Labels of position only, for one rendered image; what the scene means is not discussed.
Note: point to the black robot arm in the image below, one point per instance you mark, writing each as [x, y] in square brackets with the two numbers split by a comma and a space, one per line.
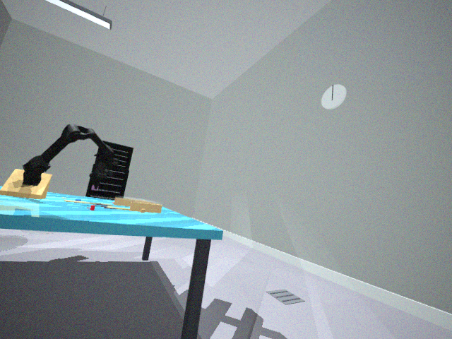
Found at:
[37, 165]

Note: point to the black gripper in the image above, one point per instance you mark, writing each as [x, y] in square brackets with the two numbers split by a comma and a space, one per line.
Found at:
[98, 175]

